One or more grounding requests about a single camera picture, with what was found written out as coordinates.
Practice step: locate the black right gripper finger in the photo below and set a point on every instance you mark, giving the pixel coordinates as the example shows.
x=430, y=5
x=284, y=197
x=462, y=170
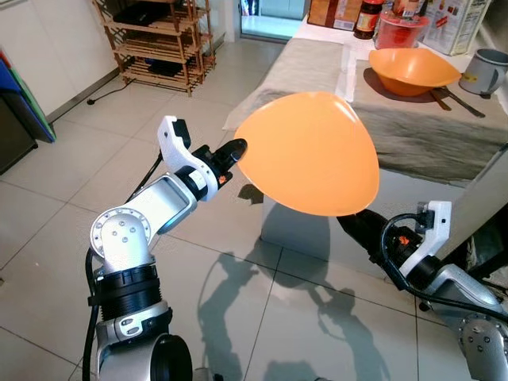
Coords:
x=359, y=232

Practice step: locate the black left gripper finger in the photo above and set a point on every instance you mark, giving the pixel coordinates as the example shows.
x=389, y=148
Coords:
x=235, y=151

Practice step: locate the orange plate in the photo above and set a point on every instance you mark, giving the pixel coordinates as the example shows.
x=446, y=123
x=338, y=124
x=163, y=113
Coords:
x=309, y=155

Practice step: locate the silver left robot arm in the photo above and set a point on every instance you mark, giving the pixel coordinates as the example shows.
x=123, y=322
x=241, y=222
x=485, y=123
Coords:
x=127, y=238

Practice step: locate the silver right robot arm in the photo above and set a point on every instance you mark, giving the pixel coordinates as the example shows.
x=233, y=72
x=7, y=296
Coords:
x=468, y=317

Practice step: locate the white table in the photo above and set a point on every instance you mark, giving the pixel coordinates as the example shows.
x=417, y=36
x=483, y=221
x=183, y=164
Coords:
x=317, y=238

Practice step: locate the small black item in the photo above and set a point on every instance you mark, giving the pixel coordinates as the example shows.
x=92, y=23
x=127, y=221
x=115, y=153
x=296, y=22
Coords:
x=164, y=68

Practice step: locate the wooden slatted shelf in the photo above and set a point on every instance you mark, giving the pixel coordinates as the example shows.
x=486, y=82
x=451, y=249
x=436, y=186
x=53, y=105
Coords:
x=198, y=48

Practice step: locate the glass door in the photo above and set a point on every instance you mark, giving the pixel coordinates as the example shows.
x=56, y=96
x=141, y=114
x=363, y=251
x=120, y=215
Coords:
x=274, y=20

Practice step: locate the brown wooden utensil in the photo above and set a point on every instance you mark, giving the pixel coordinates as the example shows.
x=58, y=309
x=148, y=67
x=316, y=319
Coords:
x=441, y=99

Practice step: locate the dark metal spoon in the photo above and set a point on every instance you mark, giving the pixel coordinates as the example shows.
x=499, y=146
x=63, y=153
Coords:
x=464, y=105

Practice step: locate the flat black item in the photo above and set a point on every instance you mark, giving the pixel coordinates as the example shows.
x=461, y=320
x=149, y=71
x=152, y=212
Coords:
x=151, y=12

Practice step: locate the orange bowl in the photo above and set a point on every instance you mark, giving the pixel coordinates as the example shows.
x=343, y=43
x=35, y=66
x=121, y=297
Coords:
x=413, y=71

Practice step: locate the brown food package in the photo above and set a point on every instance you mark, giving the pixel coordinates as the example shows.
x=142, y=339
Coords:
x=333, y=12

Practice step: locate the green board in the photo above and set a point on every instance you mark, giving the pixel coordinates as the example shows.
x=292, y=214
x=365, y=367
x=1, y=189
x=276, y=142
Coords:
x=41, y=115

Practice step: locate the grey mug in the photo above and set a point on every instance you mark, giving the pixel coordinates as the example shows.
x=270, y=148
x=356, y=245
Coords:
x=484, y=75

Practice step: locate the dark sauce jar red lid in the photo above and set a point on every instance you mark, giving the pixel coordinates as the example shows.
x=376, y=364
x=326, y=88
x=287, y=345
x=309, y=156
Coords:
x=369, y=20

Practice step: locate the blue board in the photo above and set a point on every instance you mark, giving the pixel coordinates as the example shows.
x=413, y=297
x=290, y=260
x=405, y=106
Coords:
x=24, y=87

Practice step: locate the red instant noodle cup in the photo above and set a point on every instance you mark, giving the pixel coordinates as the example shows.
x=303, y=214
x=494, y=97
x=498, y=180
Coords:
x=401, y=32

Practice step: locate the cream kitchen cabinet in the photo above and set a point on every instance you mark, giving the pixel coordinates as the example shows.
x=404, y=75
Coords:
x=48, y=40

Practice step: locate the printed paper cup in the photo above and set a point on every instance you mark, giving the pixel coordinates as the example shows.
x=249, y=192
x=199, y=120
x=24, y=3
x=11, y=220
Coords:
x=405, y=6

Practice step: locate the printed white carton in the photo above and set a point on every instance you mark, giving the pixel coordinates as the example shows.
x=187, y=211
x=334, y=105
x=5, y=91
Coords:
x=460, y=24

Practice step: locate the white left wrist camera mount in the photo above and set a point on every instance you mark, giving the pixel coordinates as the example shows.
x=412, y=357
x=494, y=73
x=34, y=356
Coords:
x=178, y=151

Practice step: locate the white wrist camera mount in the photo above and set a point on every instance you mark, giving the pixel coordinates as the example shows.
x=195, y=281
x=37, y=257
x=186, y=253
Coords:
x=432, y=234
x=178, y=151

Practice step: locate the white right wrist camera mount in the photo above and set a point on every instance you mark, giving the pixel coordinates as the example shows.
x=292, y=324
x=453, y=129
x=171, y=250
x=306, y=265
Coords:
x=432, y=234

